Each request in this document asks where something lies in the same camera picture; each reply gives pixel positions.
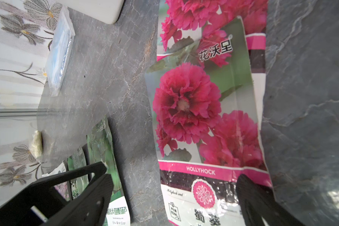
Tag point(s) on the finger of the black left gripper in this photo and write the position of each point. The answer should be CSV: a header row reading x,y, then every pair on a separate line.
x,y
39,201

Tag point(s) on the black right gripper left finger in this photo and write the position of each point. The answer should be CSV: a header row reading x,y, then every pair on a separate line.
x,y
89,209

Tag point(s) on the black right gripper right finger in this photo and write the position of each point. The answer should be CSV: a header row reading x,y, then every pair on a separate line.
x,y
258,205

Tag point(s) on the large green gourd seed packet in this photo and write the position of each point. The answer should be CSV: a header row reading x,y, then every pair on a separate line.
x,y
76,161

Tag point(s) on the small green gourd seed packet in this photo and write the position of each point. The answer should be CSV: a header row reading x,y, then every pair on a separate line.
x,y
101,149

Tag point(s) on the red flower seed packet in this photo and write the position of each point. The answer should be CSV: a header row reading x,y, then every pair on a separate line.
x,y
206,127

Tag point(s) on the pink label seed packet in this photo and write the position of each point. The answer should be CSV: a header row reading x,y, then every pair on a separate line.
x,y
180,21

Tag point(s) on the bag of cream gloves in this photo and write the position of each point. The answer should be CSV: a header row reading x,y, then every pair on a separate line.
x,y
36,146

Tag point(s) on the bag of blue face masks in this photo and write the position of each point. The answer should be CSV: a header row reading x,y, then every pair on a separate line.
x,y
60,52

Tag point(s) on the blue lidded storage box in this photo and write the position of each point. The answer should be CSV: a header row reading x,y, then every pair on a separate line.
x,y
106,11

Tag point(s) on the aluminium corner frame post left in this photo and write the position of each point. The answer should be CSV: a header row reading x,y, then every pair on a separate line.
x,y
25,112

